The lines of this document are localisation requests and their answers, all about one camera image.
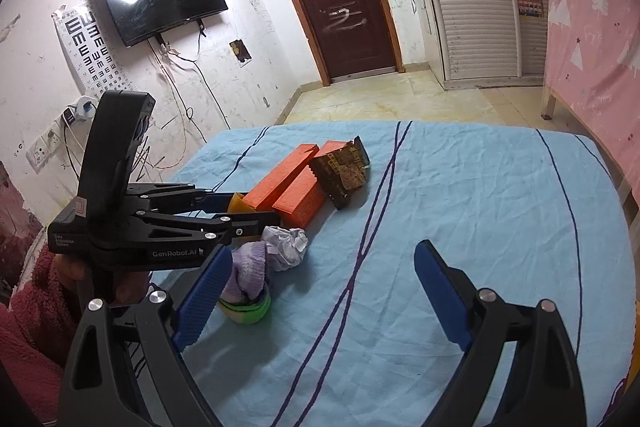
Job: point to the person's left hand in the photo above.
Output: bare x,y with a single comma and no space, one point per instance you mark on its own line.
125,287

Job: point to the white wall socket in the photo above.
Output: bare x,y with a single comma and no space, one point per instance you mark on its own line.
45,147

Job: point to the white plug-in charger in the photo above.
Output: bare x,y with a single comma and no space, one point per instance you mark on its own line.
80,109

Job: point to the purple green sock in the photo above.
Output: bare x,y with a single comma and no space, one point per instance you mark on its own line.
247,272

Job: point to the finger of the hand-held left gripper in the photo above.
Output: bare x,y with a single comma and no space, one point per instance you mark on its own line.
235,228
175,198

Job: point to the light blue printed bed sheet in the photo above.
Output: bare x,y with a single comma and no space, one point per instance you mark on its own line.
450,187

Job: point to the crumpled white paper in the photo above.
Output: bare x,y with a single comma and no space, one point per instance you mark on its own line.
285,247

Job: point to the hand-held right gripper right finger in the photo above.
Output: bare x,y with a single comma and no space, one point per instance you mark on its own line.
440,292

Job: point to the orange box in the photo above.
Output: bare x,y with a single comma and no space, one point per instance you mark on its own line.
302,203
277,179

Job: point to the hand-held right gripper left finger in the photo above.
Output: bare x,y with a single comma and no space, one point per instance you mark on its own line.
205,302

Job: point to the brown snack wrapper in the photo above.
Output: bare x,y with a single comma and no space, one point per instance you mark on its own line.
340,172

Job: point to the pink printed sheet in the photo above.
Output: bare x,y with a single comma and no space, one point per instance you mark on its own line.
600,57

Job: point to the yellow thread spool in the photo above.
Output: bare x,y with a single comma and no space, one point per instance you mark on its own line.
240,203

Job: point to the eye chart poster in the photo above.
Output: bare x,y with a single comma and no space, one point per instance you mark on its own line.
97,52

